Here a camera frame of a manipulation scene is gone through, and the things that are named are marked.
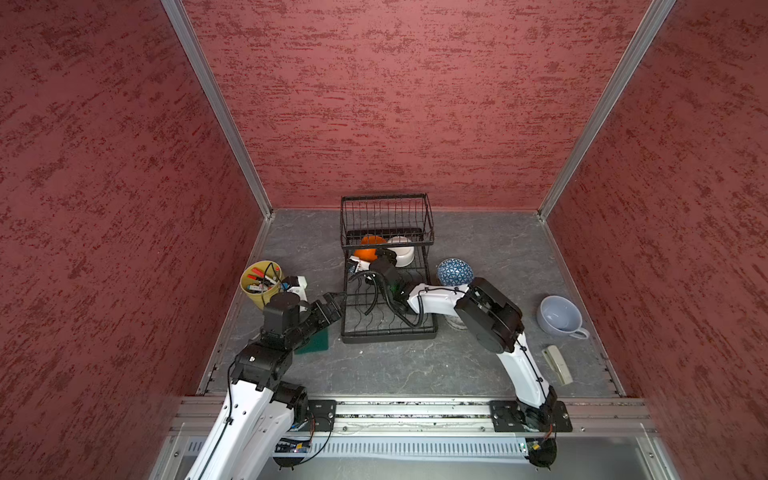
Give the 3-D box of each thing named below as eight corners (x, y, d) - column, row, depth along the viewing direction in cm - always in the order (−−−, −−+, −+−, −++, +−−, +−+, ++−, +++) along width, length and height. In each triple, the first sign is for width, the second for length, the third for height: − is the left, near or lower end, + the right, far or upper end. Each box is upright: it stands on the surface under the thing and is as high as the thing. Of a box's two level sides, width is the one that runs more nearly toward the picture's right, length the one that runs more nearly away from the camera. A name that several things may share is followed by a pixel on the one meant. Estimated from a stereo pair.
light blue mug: (538, 342, 89) (549, 332, 83) (526, 306, 96) (536, 295, 90) (575, 342, 89) (589, 332, 83) (561, 307, 97) (573, 295, 90)
